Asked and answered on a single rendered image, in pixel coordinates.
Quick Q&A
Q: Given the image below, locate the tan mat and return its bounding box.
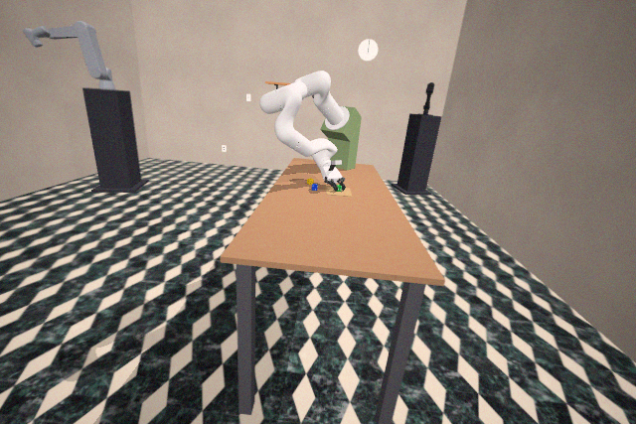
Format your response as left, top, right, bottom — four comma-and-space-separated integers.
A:
326, 186, 352, 197

